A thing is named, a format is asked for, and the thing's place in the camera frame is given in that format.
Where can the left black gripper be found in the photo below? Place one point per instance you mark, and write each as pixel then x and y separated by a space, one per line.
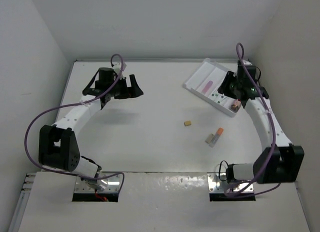
pixel 134 91

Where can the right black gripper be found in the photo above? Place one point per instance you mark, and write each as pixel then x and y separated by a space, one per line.
pixel 223 89

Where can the pink capped clear tube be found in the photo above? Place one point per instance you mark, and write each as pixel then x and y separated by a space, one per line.
pixel 235 106

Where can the pink highlighter stick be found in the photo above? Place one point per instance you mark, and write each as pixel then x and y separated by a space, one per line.
pixel 207 87

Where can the orange capped clear tube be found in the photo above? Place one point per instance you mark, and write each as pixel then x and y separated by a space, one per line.
pixel 215 137

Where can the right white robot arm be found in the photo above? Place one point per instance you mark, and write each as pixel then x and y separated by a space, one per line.
pixel 280 160

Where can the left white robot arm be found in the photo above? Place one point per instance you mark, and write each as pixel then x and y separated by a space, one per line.
pixel 58 146

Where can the white divided tray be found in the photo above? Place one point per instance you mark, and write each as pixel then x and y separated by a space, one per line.
pixel 215 72

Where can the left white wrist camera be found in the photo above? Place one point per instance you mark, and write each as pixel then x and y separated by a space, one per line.
pixel 119 67

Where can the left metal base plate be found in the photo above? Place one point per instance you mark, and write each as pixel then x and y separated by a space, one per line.
pixel 110 183

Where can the metal base plate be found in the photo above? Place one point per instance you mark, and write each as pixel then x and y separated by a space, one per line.
pixel 110 183
pixel 217 185

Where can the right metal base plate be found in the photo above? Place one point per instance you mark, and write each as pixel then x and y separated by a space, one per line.
pixel 217 185

